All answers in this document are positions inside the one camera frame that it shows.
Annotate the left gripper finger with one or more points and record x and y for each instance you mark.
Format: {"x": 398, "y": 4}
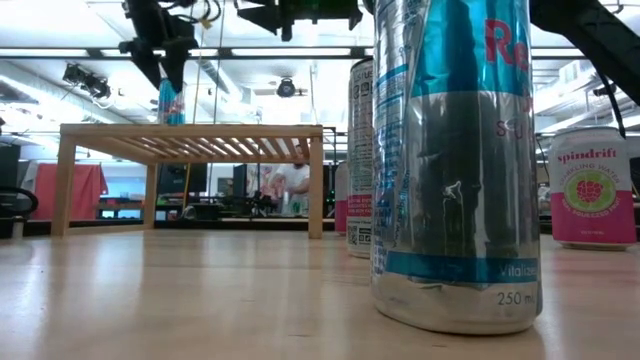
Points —
{"x": 149, "y": 67}
{"x": 176, "y": 67}

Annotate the blue silver Red Bull can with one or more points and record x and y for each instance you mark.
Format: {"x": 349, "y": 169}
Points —
{"x": 450, "y": 175}
{"x": 172, "y": 107}

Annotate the white Celsius can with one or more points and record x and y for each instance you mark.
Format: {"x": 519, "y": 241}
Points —
{"x": 360, "y": 150}

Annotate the pink white Spindrift can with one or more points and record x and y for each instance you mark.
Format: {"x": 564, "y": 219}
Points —
{"x": 592, "y": 200}
{"x": 341, "y": 210}

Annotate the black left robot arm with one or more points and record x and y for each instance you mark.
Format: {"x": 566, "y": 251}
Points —
{"x": 147, "y": 20}

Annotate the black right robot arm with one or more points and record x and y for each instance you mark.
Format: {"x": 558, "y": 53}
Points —
{"x": 590, "y": 35}

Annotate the wooden slatted shelf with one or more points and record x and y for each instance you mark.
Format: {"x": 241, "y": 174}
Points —
{"x": 190, "y": 131}

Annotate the yellow label tag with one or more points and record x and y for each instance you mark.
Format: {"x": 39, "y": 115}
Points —
{"x": 205, "y": 23}

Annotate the black ceiling-mounted device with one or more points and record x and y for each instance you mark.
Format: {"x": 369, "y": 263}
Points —
{"x": 90, "y": 82}

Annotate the black background monitor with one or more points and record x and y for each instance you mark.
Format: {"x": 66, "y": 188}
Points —
{"x": 175, "y": 180}

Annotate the red cloth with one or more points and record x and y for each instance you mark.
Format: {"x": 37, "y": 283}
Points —
{"x": 85, "y": 190}

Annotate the person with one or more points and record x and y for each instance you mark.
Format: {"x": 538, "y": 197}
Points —
{"x": 295, "y": 180}

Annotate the black ceiling lamp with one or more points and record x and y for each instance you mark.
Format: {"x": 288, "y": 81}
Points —
{"x": 606, "y": 90}

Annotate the black overhead frame beam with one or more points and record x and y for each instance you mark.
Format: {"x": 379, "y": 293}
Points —
{"x": 357, "y": 52}

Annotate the black overhead camera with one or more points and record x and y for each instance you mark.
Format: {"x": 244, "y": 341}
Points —
{"x": 286, "y": 88}

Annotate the black aluminium table frame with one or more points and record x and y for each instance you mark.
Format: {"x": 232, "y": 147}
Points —
{"x": 225, "y": 225}

